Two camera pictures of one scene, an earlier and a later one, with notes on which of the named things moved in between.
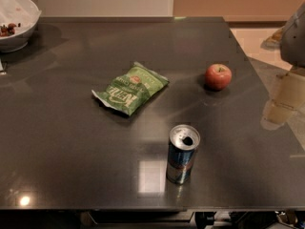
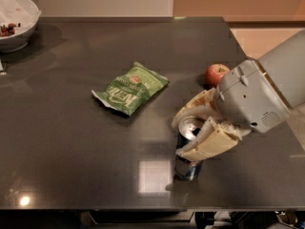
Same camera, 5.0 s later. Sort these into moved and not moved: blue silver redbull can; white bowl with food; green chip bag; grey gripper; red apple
Moved: grey gripper; blue silver redbull can
Not moved: red apple; white bowl with food; green chip bag
